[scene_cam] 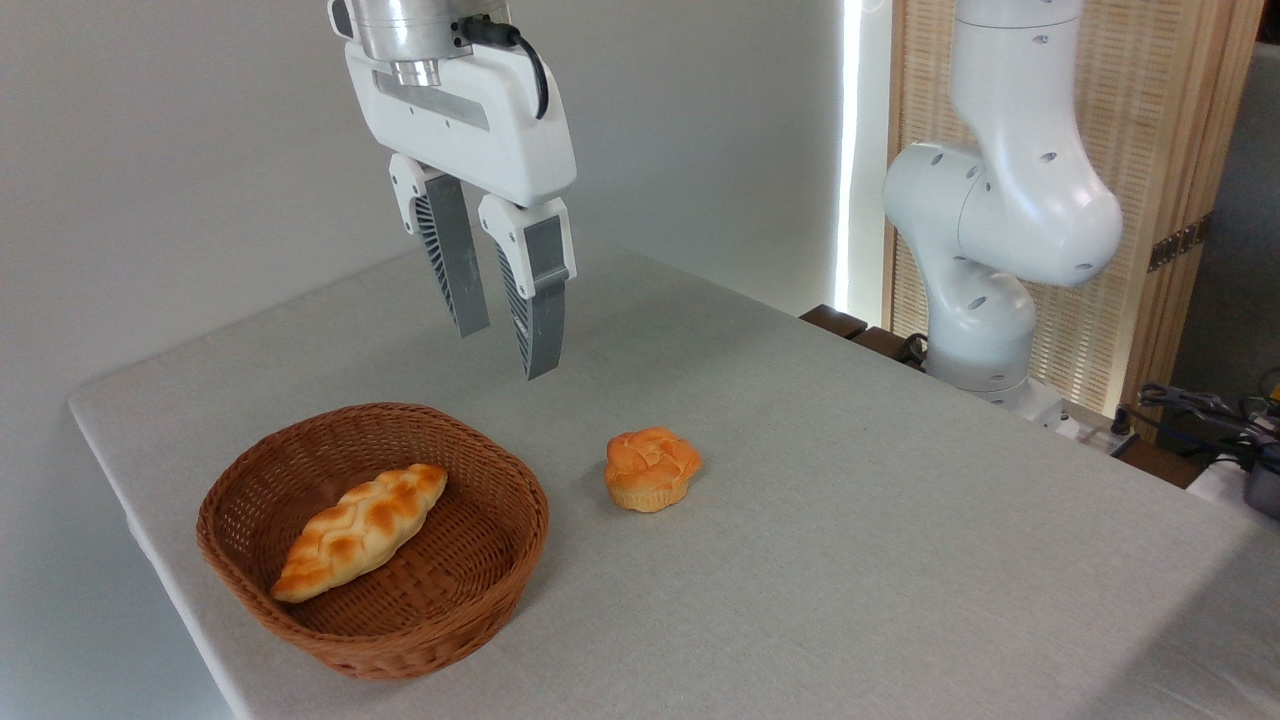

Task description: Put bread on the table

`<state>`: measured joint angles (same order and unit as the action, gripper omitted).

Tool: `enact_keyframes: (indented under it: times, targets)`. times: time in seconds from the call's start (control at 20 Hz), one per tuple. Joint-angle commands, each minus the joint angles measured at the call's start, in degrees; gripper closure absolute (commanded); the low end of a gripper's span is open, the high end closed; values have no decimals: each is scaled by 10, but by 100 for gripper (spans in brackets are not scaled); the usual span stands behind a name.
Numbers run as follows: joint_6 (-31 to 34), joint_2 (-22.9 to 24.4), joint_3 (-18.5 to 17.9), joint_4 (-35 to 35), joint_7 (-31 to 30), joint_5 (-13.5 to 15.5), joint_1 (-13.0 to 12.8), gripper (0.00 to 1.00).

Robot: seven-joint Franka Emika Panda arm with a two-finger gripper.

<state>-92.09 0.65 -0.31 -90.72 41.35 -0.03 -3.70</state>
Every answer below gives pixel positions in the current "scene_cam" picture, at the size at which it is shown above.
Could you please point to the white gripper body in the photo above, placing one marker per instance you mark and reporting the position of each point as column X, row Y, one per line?
column 470, row 140

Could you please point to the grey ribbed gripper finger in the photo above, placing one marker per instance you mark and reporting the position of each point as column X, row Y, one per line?
column 452, row 250
column 540, row 300

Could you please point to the long braided bread loaf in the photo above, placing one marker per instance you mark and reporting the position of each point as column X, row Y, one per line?
column 360, row 530

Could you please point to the round orange bread bun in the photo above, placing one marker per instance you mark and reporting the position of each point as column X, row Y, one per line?
column 650, row 468

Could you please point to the brown wicker basket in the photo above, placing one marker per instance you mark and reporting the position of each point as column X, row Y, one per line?
column 450, row 590

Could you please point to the grey tablecloth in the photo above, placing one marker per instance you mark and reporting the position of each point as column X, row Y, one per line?
column 800, row 560

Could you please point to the wooden bamboo folding screen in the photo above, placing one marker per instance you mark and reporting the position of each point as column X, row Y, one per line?
column 1150, row 100

